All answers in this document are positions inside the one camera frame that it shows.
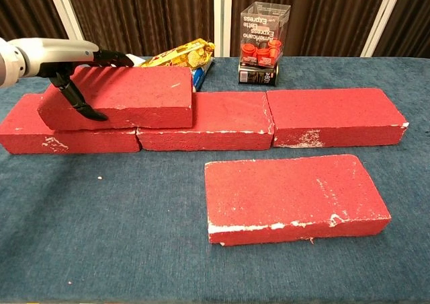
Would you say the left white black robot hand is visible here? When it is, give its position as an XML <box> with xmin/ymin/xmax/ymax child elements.
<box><xmin>23</xmin><ymin>37</ymin><xmax>135</xmax><ymax>122</ymax></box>

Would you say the red foam brick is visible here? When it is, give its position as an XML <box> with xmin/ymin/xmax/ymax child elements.
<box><xmin>36</xmin><ymin>65</ymin><xmax>194</xmax><ymax>131</ymax></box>
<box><xmin>266</xmin><ymin>87</ymin><xmax>410</xmax><ymax>149</ymax></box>
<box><xmin>0</xmin><ymin>93</ymin><xmax>142</xmax><ymax>155</ymax></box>
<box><xmin>136</xmin><ymin>91</ymin><xmax>275</xmax><ymax>151</ymax></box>
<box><xmin>204</xmin><ymin>153</ymin><xmax>392</xmax><ymax>248</ymax></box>

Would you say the brown curtain partition panel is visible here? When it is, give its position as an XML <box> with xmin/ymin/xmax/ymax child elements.
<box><xmin>361</xmin><ymin>0</ymin><xmax>430</xmax><ymax>59</ymax></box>
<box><xmin>214</xmin><ymin>0</ymin><xmax>402</xmax><ymax>59</ymax></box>
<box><xmin>0</xmin><ymin>0</ymin><xmax>73</xmax><ymax>42</ymax></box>
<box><xmin>45</xmin><ymin>0</ymin><xmax>222</xmax><ymax>58</ymax></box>

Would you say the white green snack bag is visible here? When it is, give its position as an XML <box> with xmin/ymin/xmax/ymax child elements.
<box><xmin>126</xmin><ymin>52</ymin><xmax>144</xmax><ymax>67</ymax></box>

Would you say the yellow biscuit package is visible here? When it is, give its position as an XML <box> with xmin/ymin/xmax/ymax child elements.
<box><xmin>139</xmin><ymin>38</ymin><xmax>216</xmax><ymax>70</ymax></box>

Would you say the blue white toothpaste tube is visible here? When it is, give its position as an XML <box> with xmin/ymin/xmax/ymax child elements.
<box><xmin>190</xmin><ymin>60</ymin><xmax>214</xmax><ymax>92</ymax></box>

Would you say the blue table cloth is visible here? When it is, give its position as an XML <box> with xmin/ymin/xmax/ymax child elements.
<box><xmin>0</xmin><ymin>55</ymin><xmax>430</xmax><ymax>303</ymax></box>

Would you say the black printed box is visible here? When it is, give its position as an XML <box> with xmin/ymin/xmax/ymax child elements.
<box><xmin>237</xmin><ymin>61</ymin><xmax>280</xmax><ymax>87</ymax></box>

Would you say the clear box with red cups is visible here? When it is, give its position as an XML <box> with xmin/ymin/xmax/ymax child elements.
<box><xmin>239</xmin><ymin>1</ymin><xmax>292</xmax><ymax>69</ymax></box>

